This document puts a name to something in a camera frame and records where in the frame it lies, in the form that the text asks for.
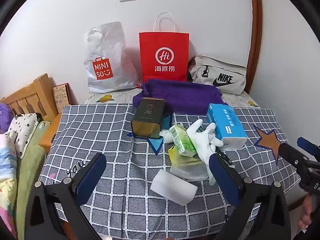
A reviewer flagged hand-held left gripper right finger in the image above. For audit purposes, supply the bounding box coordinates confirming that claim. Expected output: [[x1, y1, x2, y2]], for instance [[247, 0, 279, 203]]
[[209, 152, 292, 240]]

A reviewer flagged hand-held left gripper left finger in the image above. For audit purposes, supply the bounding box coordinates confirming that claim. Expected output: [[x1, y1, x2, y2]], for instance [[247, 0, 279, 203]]
[[25, 152, 108, 240]]

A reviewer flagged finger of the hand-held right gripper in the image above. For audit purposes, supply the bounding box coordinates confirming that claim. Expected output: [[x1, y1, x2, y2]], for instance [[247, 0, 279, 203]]
[[297, 137, 320, 159], [277, 142, 313, 173]]

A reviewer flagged black watch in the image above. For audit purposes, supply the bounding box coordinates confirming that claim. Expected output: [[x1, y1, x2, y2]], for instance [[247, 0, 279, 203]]
[[215, 147, 233, 165]]

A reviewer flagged clear plastic bag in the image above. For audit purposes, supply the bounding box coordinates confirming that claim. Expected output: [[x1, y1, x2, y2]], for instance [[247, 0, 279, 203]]
[[170, 160, 213, 182]]

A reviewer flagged white glove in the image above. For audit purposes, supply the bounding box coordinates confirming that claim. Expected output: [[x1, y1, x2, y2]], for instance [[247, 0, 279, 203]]
[[186, 119, 224, 167]]

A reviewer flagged yellow pouch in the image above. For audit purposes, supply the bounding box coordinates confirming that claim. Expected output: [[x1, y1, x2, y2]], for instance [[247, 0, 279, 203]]
[[168, 146, 200, 166]]

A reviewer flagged white foam block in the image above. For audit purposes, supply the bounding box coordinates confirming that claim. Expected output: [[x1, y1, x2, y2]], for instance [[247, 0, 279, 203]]
[[150, 169, 198, 205]]

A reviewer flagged green tissue packet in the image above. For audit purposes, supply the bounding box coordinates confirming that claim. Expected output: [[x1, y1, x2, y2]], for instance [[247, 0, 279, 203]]
[[169, 124, 198, 157]]

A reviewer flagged person's right hand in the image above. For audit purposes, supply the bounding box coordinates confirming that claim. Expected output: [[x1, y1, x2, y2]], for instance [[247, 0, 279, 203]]
[[298, 195, 320, 233]]

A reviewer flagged grey checkered blanket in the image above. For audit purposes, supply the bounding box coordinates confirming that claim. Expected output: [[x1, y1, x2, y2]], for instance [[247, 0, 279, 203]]
[[37, 104, 300, 240]]

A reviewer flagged blue tissue pack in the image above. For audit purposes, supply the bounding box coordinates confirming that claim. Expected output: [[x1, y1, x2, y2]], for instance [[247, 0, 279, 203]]
[[206, 103, 248, 151]]

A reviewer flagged wooden nightstand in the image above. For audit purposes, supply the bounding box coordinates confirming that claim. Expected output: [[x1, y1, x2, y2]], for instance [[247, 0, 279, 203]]
[[39, 114, 62, 154]]

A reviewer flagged green bed sheet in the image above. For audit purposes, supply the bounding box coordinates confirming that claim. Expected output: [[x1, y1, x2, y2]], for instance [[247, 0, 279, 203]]
[[14, 121, 50, 230]]

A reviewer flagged polka dot pillow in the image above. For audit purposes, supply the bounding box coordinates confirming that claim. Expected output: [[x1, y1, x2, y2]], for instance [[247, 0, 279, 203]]
[[6, 113, 40, 159]]

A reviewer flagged colourful quilt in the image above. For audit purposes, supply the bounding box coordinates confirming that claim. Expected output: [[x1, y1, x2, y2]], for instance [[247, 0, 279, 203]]
[[0, 132, 18, 238]]

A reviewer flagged dark tin box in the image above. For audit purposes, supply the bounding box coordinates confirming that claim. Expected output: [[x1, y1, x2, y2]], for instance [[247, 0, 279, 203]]
[[131, 97, 165, 139]]

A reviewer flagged patterned box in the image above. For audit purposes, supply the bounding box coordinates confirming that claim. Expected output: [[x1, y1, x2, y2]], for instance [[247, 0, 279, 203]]
[[52, 84, 72, 114]]

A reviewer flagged purple towel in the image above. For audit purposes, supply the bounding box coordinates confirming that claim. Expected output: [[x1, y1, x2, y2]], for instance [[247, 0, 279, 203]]
[[132, 79, 228, 115]]

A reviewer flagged wooden headboard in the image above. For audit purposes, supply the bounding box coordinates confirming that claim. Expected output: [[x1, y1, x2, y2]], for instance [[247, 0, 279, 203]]
[[0, 73, 59, 120]]

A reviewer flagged purple plush toy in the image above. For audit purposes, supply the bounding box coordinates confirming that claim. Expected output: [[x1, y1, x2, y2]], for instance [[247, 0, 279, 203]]
[[0, 102, 14, 134]]

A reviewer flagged grey waist bag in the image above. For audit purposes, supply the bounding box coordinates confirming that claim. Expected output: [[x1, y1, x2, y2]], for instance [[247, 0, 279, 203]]
[[188, 55, 247, 95]]

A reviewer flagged white plastic shopping bag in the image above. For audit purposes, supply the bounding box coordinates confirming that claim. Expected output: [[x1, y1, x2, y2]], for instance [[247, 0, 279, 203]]
[[84, 21, 140, 94]]

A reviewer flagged red paper bag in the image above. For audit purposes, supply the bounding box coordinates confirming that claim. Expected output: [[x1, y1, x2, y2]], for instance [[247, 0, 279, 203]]
[[139, 14, 190, 83]]

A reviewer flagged brown wooden frame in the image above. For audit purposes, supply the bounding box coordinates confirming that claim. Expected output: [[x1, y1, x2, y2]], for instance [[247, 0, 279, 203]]
[[246, 0, 263, 95]]

